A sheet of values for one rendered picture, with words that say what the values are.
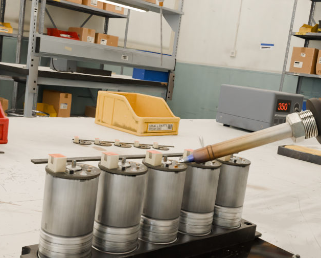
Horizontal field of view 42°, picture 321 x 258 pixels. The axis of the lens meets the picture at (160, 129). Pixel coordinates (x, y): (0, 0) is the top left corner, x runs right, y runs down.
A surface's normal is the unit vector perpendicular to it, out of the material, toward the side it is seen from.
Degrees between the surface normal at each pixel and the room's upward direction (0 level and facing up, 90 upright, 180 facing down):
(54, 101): 91
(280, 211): 0
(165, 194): 90
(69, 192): 90
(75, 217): 90
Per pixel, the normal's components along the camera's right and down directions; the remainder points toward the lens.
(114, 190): -0.13, 0.13
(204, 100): -0.70, 0.01
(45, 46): 0.70, 0.19
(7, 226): 0.13, -0.98
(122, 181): 0.13, 0.16
